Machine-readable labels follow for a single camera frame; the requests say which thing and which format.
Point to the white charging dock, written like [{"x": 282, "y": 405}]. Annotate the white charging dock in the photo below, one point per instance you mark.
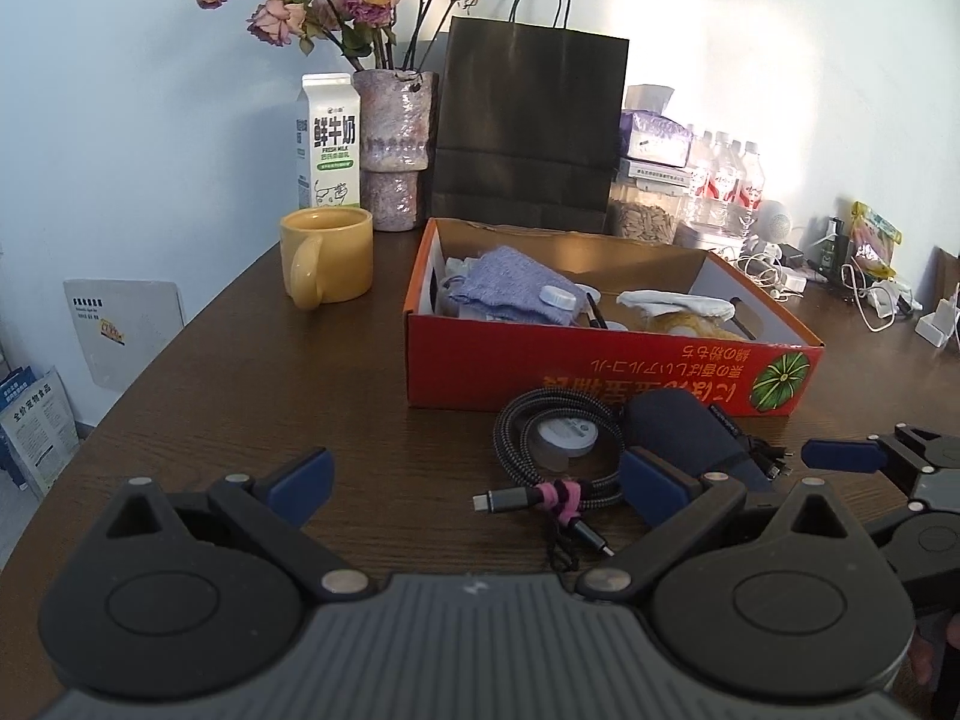
[{"x": 937, "y": 326}]

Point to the dark blue fabric case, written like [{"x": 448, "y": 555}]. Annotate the dark blue fabric case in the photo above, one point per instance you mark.
[{"x": 690, "y": 427}]

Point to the yellow snack packet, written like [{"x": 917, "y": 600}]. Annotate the yellow snack packet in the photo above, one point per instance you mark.
[{"x": 874, "y": 240}]

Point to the clear jar of seeds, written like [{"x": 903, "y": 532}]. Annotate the clear jar of seeds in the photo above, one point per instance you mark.
[{"x": 646, "y": 217}]

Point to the red cardboard box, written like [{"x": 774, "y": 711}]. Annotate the red cardboard box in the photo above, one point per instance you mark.
[{"x": 600, "y": 375}]

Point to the small white cap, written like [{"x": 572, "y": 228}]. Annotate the small white cap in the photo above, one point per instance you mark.
[{"x": 559, "y": 300}]

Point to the white panel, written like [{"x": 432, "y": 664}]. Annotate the white panel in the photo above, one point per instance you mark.
[{"x": 120, "y": 330}]

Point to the small dark bottle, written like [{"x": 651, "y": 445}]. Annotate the small dark bottle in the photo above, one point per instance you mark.
[{"x": 832, "y": 251}]

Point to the yellow white plush toy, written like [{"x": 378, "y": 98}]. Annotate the yellow white plush toy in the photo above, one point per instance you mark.
[{"x": 690, "y": 324}]

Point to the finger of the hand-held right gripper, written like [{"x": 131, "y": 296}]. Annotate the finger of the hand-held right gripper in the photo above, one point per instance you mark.
[
  {"x": 881, "y": 529},
  {"x": 840, "y": 456}
]

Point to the white round device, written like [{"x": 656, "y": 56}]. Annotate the white round device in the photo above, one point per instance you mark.
[{"x": 774, "y": 219}]

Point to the purple tissue pack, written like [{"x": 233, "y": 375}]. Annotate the purple tissue pack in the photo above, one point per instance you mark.
[{"x": 654, "y": 135}]

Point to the pack of water bottles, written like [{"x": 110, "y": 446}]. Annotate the pack of water bottles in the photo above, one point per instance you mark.
[{"x": 724, "y": 180}]

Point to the white flat box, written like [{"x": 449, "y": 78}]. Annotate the white flat box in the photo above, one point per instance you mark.
[{"x": 651, "y": 172}]

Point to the purple fabric pouch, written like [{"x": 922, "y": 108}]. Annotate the purple fabric pouch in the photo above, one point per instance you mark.
[{"x": 510, "y": 285}]

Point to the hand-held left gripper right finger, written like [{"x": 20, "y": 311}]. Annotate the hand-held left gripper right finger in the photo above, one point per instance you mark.
[{"x": 652, "y": 484}]

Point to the black paper bag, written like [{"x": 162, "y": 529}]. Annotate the black paper bag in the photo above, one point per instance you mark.
[{"x": 525, "y": 127}]

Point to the black elastic band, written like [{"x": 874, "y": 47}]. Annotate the black elastic band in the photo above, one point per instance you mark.
[{"x": 561, "y": 551}]

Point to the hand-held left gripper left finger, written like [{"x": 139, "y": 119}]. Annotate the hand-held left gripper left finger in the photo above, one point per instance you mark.
[{"x": 300, "y": 484}]

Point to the person's right hand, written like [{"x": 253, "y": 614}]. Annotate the person's right hand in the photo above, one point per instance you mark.
[{"x": 922, "y": 660}]

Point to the yellow ceramic mug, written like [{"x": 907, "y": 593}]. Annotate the yellow ceramic mug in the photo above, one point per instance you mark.
[{"x": 330, "y": 255}]

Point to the white cloth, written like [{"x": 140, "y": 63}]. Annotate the white cloth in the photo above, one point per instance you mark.
[{"x": 675, "y": 301}]

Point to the blue booklets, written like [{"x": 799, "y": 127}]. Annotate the blue booklets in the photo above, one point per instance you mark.
[{"x": 34, "y": 435}]

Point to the purple ceramic vase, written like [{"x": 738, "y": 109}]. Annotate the purple ceramic vase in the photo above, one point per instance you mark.
[{"x": 394, "y": 150}]

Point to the brown board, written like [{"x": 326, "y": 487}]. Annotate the brown board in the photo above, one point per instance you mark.
[{"x": 946, "y": 270}]

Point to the white milk carton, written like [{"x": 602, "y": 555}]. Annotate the white milk carton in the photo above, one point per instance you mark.
[{"x": 330, "y": 142}]

